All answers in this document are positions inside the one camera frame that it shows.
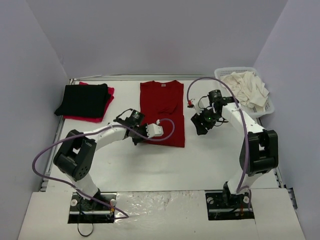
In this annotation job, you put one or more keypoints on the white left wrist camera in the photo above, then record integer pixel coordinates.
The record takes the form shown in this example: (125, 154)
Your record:
(154, 130)

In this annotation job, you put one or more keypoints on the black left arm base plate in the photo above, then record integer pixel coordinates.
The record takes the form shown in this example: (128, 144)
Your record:
(84, 211)

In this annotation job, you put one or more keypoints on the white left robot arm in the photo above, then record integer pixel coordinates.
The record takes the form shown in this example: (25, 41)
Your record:
(74, 157)

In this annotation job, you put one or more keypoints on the white t-shirts pile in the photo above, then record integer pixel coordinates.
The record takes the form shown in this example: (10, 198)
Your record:
(248, 89)

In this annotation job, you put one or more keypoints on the folded red t-shirt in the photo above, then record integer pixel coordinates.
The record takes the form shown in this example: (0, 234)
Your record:
(105, 105)

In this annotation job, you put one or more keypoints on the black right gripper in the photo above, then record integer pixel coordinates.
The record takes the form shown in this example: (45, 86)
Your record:
(200, 122)

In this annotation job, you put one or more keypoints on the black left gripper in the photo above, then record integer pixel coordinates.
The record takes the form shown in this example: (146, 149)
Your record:
(141, 133)

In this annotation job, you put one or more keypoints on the red t-shirt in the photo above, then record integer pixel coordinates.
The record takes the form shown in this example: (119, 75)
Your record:
(164, 101)
(105, 105)

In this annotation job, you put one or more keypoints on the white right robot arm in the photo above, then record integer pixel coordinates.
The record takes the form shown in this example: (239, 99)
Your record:
(259, 151)

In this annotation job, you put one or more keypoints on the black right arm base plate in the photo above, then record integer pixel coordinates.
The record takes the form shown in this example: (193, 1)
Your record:
(218, 209)

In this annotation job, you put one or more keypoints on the white plastic laundry basket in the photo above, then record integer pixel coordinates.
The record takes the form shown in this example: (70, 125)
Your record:
(219, 72)

